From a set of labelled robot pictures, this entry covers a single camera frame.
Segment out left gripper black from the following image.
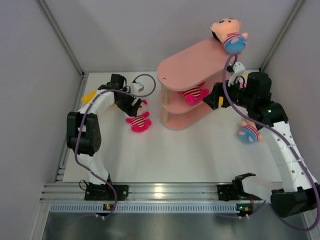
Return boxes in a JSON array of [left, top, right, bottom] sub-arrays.
[[115, 87, 142, 117]]

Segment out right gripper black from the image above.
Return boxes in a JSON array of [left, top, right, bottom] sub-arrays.
[[203, 74, 255, 110]]

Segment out pink white panda plush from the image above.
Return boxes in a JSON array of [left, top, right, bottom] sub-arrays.
[[178, 85, 210, 105], [125, 99, 152, 133]]

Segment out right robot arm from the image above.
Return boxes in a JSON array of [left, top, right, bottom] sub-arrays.
[[203, 72, 320, 218]]

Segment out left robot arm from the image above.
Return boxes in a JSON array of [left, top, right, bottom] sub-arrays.
[[66, 74, 144, 200]]

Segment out yellow plush toy under shelf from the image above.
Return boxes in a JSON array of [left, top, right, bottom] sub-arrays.
[[218, 96, 224, 108]]

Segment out pink three-tier shelf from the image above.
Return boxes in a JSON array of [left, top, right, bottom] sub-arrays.
[[156, 37, 230, 130]]

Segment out boy doll on shelf top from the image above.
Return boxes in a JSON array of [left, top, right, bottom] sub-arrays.
[[210, 18, 249, 55]]

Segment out yellow plush toy right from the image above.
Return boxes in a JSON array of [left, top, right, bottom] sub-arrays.
[[238, 73, 248, 88]]

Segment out yellow plush toy far left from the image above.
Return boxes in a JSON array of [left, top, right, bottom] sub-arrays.
[[81, 90, 97, 104]]

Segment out boy doll blue shorts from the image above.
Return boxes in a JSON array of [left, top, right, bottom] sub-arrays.
[[238, 120, 264, 144]]

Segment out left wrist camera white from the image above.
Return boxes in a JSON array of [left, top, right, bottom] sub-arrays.
[[129, 82, 144, 95]]

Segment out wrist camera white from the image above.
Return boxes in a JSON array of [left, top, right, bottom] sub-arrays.
[[227, 61, 246, 87], [129, 82, 144, 95]]

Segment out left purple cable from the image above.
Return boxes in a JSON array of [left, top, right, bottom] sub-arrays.
[[74, 73, 157, 221]]

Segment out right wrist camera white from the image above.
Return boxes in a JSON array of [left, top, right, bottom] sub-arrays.
[[227, 61, 246, 87]]

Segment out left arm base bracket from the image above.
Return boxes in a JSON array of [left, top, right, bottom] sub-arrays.
[[79, 180, 129, 201]]

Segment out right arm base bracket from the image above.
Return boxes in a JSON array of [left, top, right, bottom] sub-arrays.
[[217, 184, 249, 202]]

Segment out aluminium mounting rail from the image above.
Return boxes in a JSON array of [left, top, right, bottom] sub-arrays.
[[39, 181, 313, 201]]

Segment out slotted cable duct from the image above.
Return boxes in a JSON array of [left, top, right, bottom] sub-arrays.
[[49, 202, 251, 214]]

